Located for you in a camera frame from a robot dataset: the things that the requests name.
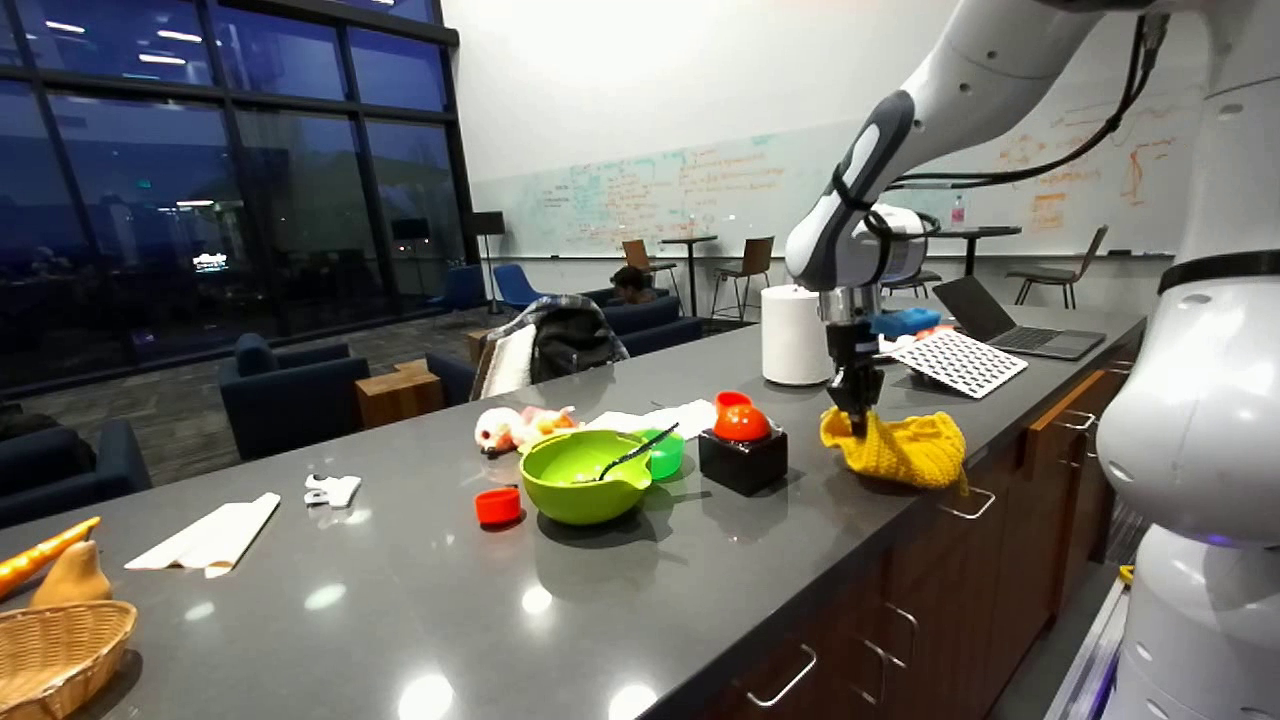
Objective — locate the tan pear shaped object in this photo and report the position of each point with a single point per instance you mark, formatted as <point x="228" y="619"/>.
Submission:
<point x="75" y="578"/>

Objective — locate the folded white paper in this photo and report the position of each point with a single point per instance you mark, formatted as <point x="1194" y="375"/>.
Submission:
<point x="207" y="534"/>

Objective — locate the black monitor on stand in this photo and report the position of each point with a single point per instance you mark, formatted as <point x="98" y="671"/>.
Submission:
<point x="488" y="227"/>

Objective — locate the grey jacket on chair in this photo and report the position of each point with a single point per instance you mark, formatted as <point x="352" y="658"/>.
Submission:
<point x="572" y="341"/>

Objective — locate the wooden counter cabinet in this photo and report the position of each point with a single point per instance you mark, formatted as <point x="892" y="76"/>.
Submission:
<point x="960" y="585"/>

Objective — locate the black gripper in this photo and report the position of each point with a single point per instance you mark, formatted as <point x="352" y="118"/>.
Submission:
<point x="855" y="344"/>

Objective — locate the black cube box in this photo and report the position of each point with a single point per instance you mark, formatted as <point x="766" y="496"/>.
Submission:
<point x="743" y="467"/>

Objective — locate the white keyboard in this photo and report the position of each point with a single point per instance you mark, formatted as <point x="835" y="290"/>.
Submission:
<point x="960" y="363"/>

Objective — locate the yellow knitted cloth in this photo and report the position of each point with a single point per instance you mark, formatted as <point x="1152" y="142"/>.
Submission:
<point x="912" y="455"/>

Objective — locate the long yellow toy food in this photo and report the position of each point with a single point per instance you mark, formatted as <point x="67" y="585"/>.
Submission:
<point x="42" y="557"/>

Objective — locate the black spoon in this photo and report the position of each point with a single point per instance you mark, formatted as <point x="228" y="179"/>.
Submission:
<point x="643" y="450"/>

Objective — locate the pink bottle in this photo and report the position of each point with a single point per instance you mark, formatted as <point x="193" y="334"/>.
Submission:
<point x="957" y="214"/>

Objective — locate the lime green bowl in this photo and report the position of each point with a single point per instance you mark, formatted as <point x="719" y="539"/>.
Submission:
<point x="577" y="482"/>

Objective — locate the white orange plush toy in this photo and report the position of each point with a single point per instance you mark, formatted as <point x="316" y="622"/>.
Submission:
<point x="513" y="426"/>

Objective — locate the dark blue armchair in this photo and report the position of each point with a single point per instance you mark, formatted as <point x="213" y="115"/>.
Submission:
<point x="284" y="397"/>

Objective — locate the large dark window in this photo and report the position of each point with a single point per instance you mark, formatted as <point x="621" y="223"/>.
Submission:
<point x="202" y="175"/>

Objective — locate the round dark table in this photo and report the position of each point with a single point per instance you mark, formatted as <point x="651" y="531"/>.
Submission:
<point x="984" y="234"/>

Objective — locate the white napkin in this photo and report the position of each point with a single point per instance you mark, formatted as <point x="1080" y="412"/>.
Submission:
<point x="666" y="419"/>

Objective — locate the small red cup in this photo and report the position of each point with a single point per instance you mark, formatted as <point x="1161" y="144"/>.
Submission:
<point x="498" y="504"/>

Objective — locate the white paper towel roll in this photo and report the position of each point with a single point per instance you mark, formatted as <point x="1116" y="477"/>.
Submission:
<point x="795" y="341"/>

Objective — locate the red and white object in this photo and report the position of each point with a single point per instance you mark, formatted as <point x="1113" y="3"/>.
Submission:
<point x="743" y="423"/>

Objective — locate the dark lounge sofa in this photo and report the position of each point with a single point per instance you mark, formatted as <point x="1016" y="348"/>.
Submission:
<point x="62" y="471"/>

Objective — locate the wicker basket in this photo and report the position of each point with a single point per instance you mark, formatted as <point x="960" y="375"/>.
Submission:
<point x="53" y="654"/>

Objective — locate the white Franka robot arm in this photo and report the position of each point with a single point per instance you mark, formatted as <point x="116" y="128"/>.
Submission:
<point x="984" y="67"/>

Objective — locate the dark blue sofa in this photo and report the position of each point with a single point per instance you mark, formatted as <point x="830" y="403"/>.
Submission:
<point x="657" y="323"/>

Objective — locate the dark open laptop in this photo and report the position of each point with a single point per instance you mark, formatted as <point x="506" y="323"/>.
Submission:
<point x="1016" y="331"/>

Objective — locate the dark side chair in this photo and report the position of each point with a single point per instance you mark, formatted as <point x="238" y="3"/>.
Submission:
<point x="1060" y="279"/>

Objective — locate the crumpled white paper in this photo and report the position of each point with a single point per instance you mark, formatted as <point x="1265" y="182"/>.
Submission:
<point x="330" y="491"/>

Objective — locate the tall bar table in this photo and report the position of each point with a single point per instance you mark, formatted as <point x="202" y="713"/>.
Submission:
<point x="691" y="243"/>

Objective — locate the wooden chair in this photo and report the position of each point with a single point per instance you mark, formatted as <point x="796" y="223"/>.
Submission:
<point x="754" y="263"/>
<point x="638" y="256"/>

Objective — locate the blue chair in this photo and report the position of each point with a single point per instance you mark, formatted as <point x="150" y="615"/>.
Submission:
<point x="513" y="285"/>

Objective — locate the small green cup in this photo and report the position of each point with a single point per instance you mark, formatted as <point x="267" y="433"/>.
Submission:
<point x="671" y="463"/>

